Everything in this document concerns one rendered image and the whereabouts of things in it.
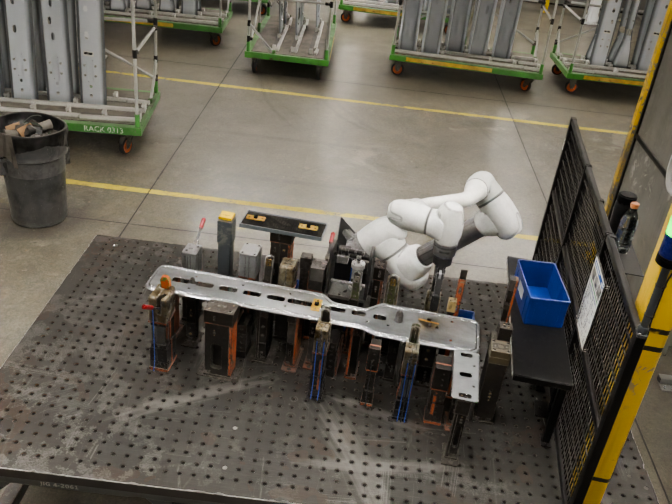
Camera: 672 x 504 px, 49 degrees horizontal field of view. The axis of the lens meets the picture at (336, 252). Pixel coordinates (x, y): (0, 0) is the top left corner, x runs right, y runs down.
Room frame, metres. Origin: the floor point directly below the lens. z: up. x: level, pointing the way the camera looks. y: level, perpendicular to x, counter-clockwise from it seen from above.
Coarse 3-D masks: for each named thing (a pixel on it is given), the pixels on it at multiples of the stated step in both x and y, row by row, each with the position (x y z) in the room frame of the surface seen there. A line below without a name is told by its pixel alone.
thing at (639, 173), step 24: (648, 72) 5.00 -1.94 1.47; (648, 96) 4.92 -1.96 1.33; (648, 120) 4.81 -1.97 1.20; (624, 144) 5.02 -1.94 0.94; (648, 144) 4.68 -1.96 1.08; (624, 168) 4.92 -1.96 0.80; (648, 168) 4.55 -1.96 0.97; (648, 192) 4.42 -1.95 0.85; (648, 216) 4.29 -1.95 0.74; (648, 240) 4.19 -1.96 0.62; (648, 264) 4.10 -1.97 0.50
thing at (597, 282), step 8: (600, 264) 2.30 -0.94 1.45; (592, 272) 2.37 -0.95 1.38; (600, 272) 2.27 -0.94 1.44; (592, 280) 2.34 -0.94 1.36; (600, 280) 2.24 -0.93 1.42; (592, 288) 2.30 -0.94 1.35; (600, 288) 2.21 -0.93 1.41; (608, 288) 2.17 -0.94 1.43; (592, 296) 2.27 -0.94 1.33; (600, 296) 2.18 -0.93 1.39; (584, 304) 2.34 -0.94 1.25; (592, 304) 2.24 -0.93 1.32; (584, 312) 2.31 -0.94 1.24; (592, 312) 2.21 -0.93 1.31; (584, 320) 2.27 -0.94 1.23; (592, 320) 2.18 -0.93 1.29; (584, 328) 2.24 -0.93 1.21; (584, 336) 2.21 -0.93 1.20; (584, 344) 2.18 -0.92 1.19
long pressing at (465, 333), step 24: (192, 288) 2.52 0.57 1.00; (216, 288) 2.54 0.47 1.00; (240, 288) 2.56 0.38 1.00; (264, 288) 2.58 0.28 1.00; (288, 288) 2.59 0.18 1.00; (288, 312) 2.43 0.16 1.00; (312, 312) 2.45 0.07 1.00; (336, 312) 2.47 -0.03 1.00; (384, 312) 2.50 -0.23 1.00; (408, 312) 2.53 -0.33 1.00; (432, 312) 2.54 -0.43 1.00; (384, 336) 2.35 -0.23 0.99; (408, 336) 2.36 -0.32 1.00; (432, 336) 2.38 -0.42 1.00; (456, 336) 2.40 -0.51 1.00
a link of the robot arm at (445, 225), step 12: (444, 204) 2.44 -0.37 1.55; (456, 204) 2.45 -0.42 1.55; (432, 216) 2.43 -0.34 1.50; (444, 216) 2.41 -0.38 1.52; (456, 216) 2.40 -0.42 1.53; (432, 228) 2.41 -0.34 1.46; (444, 228) 2.40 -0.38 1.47; (456, 228) 2.40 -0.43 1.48; (444, 240) 2.40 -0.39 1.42; (456, 240) 2.41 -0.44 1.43
